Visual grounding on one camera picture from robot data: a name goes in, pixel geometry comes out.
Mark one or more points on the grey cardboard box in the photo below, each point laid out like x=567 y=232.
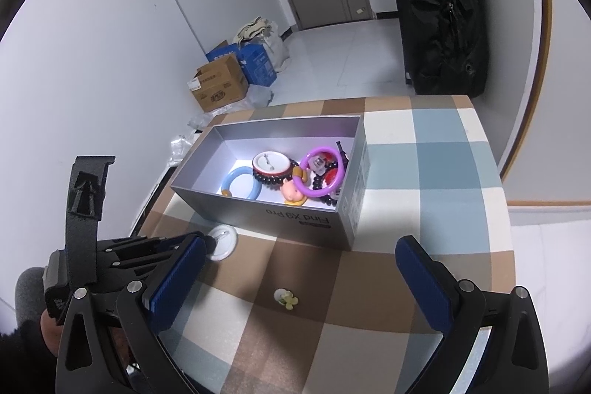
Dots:
x=277 y=218

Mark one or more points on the person's left forearm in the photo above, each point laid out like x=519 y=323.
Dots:
x=23 y=357

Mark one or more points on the black backpack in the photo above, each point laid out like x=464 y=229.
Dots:
x=438 y=6

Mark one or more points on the blue cardboard box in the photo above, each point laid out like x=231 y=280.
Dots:
x=258 y=61

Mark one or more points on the cream tote bag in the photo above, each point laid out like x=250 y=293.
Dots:
x=251 y=29

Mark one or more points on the grey clothing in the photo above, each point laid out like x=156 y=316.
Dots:
x=28 y=292

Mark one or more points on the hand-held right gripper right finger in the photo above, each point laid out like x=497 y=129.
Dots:
x=425 y=283

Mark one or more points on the black hair clip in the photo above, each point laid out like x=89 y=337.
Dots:
x=340 y=149

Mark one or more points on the white plastic bag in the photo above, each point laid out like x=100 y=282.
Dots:
x=279 y=48

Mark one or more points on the yellow flower clip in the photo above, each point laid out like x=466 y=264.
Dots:
x=288 y=304

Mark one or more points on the red-rimmed white round badge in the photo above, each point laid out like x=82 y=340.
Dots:
x=270 y=163

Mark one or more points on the silver plastic package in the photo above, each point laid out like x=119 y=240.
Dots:
x=182 y=147

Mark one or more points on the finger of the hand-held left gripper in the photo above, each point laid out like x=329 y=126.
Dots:
x=134 y=258

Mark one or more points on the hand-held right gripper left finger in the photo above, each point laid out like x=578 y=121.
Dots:
x=178 y=278

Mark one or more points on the red charm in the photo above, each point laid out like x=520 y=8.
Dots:
x=330 y=178

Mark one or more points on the checked tablecloth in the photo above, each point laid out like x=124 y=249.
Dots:
x=415 y=172

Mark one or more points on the plain white round badge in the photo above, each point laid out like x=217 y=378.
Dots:
x=226 y=244

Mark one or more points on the pink pig toy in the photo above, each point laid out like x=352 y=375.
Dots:
x=291 y=191

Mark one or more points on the brown cardboard box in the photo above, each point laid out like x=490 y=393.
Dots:
x=221 y=84

